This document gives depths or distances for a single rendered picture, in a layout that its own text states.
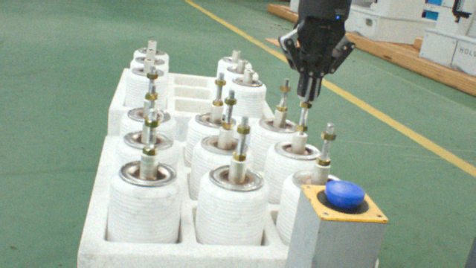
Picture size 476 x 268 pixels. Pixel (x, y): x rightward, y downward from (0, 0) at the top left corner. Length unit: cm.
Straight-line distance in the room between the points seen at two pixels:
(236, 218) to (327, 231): 19
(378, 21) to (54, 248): 320
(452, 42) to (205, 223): 268
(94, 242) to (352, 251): 32
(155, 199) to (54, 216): 47
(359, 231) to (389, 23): 343
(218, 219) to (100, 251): 15
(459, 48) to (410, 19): 89
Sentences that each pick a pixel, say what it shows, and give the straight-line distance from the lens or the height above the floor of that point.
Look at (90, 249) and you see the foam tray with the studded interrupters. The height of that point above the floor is 18.
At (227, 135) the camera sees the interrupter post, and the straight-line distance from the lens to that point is 76.
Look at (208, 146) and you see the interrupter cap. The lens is 76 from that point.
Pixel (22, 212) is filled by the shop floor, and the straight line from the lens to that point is 108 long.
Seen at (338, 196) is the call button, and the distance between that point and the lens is 50.
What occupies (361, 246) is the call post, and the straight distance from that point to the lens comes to 51.
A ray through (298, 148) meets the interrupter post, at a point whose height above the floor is 26.
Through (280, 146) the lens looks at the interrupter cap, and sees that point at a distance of 81.
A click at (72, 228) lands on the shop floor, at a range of 102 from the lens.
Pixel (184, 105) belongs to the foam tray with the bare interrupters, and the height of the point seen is 16.
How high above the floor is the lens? 53
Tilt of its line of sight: 20 degrees down
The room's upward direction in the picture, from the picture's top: 8 degrees clockwise
